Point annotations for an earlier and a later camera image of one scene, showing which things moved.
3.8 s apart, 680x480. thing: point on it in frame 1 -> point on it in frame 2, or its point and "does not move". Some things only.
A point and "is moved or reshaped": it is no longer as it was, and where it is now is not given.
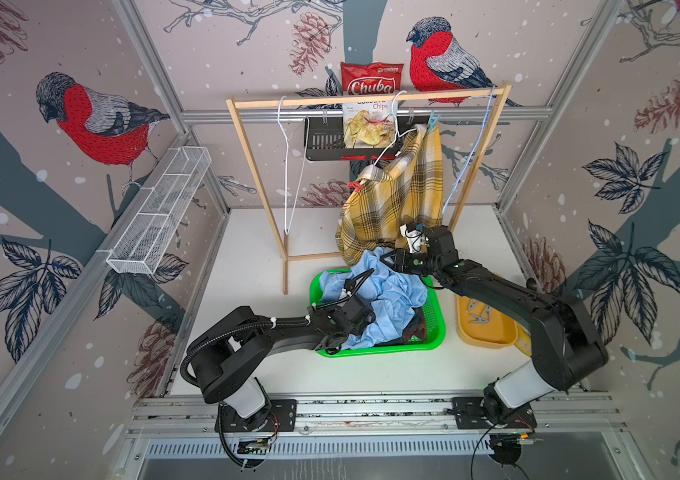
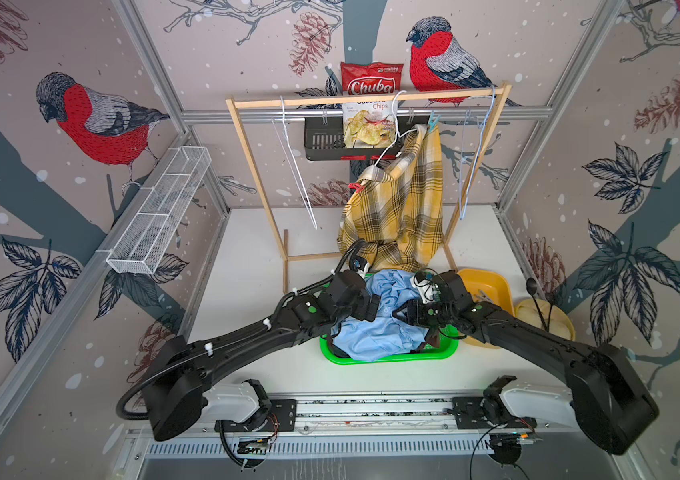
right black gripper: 400,259 -> 409,316
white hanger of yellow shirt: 397,127 does not move
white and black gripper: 415,238 -> 425,288
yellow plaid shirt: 404,190 does not move
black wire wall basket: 324,140 does not move
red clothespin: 354,185 does not move
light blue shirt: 391,292 is moved or reshaped
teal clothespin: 433,121 does not move
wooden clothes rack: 243,102 does not move
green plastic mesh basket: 435,320 -> 447,348
